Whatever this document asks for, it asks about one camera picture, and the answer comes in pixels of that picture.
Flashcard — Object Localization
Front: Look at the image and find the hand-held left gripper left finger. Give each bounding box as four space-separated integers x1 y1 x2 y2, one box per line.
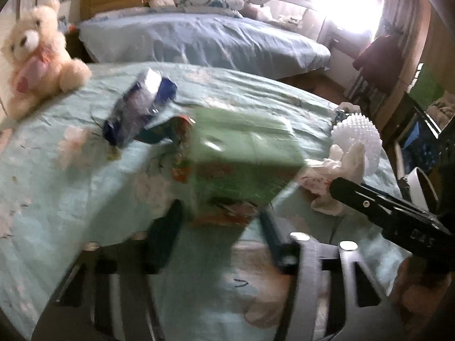
32 199 185 341

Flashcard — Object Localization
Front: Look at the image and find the white bin with black bag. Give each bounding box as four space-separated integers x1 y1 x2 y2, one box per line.
397 167 441 214

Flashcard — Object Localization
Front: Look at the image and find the teal floral bedsheet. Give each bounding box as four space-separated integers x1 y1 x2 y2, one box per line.
0 62 409 341

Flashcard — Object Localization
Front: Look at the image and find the grey patterned curtain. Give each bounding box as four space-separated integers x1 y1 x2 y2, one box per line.
377 0 409 36

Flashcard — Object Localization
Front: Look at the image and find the brown nightstand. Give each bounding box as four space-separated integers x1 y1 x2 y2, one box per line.
64 30 89 63

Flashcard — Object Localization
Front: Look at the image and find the white plastic bag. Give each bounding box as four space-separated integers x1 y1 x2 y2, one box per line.
299 142 367 215

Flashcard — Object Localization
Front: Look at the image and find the cream teddy bear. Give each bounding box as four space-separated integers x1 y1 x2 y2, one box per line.
0 0 92 121

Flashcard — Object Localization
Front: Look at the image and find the tall wooden wardrobe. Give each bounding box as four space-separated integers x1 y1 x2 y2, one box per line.
398 3 455 93

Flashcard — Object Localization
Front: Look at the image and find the coat rack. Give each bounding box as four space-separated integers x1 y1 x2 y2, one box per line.
346 78 388 114

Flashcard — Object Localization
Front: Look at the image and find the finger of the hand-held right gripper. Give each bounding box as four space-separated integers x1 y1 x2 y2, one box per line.
330 177 432 228

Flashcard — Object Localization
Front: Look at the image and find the grey bed guard rail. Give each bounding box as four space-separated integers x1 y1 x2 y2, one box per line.
231 0 328 39

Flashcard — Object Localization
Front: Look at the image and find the blue snack bag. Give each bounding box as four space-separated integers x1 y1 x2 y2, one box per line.
102 69 178 148

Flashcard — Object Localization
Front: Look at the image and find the pink plush toy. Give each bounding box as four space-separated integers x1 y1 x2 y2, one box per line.
245 2 272 22

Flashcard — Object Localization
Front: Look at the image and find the pile of brown cloth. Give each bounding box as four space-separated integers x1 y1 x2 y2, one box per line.
427 99 455 128

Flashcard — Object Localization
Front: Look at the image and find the dark hanging coat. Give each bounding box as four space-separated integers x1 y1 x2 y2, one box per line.
353 34 404 95

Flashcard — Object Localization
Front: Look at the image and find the stack of printed pillows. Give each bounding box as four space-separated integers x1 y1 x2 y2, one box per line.
178 0 246 18

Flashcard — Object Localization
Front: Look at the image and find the bed with blue sheet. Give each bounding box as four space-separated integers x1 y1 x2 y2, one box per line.
78 16 331 79

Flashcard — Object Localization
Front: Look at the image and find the green cardboard box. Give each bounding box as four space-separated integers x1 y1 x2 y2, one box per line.
409 74 441 107

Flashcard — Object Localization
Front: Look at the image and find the white foam net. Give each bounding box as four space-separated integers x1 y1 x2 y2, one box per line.
330 112 382 174

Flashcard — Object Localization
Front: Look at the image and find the light blue pillow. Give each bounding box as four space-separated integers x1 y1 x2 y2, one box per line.
94 7 150 21

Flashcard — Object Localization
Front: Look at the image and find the black cabinet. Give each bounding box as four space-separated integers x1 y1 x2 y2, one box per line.
387 92 455 185

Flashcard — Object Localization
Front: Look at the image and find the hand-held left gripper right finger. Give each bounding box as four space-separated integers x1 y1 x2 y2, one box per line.
259 209 395 341

